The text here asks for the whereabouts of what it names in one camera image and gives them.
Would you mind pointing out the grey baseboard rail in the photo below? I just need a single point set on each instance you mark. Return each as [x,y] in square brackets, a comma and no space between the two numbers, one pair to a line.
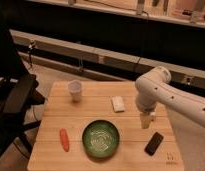
[180,74]

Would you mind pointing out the cream pusher end effector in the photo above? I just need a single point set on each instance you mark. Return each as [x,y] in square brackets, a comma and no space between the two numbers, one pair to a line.
[145,120]

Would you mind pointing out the black office chair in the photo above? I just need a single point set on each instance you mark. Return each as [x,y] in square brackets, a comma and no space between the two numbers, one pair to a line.
[17,93]

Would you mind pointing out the black smartphone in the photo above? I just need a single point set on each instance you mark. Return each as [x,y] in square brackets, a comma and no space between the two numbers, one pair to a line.
[154,143]

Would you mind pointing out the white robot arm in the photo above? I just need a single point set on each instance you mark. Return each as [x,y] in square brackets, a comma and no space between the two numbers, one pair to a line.
[154,87]

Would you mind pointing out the white sponge block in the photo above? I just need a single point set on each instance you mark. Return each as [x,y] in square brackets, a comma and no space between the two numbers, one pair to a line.
[118,104]

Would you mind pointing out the orange carrot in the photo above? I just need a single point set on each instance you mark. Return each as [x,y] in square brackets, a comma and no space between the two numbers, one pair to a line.
[64,140]

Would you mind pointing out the green ceramic bowl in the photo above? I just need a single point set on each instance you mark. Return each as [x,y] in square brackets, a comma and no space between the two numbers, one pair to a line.
[100,139]

